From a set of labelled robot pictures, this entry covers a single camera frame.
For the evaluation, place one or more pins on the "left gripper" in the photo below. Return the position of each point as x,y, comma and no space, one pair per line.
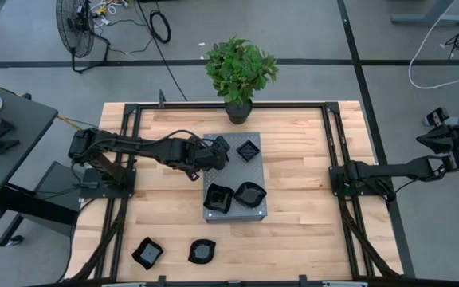
211,157

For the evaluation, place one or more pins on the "black wavy square mini plate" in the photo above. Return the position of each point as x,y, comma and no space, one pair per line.
218,198
147,253

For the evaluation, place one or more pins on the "black small square mini plate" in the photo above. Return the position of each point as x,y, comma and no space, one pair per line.
248,150

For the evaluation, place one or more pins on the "black leaf-shaped mini plate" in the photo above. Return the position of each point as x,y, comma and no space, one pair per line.
250,195
202,251

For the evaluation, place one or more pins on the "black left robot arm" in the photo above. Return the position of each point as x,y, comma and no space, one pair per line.
146,149

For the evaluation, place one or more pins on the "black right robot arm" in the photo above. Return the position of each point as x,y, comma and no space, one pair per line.
389,169

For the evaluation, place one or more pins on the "grey perforated metal shelf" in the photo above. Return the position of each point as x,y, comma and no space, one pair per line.
241,171

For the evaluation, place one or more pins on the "green plant in black pot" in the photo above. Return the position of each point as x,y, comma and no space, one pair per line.
237,68

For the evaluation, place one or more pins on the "white power strip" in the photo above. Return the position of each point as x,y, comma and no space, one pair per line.
102,9

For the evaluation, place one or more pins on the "black floor fan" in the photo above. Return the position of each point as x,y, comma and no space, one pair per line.
74,32

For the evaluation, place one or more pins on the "black desk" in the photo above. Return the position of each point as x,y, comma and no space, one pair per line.
22,115

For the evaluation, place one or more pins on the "black triangular plastic part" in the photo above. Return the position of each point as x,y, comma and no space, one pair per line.
4,146
4,129

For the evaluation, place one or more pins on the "silver metal bracket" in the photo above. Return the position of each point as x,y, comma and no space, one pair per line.
124,285
345,284

